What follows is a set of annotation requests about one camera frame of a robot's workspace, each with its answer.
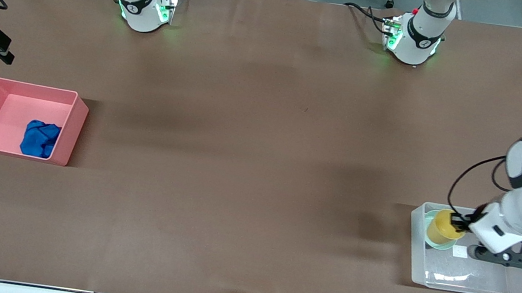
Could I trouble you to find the yellow plastic cup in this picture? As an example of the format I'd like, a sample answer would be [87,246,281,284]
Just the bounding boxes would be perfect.
[425,206,469,249]

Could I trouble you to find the green plastic bowl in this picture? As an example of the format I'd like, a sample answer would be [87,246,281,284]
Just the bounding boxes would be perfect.
[420,208,461,254]

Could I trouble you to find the blue cloth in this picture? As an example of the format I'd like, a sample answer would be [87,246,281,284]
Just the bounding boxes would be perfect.
[19,118,63,161]

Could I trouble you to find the clear plastic tray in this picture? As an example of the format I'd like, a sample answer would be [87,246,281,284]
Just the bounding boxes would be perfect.
[401,200,522,293]

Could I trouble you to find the black left base cable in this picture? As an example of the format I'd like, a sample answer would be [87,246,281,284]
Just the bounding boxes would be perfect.
[341,1,392,34]

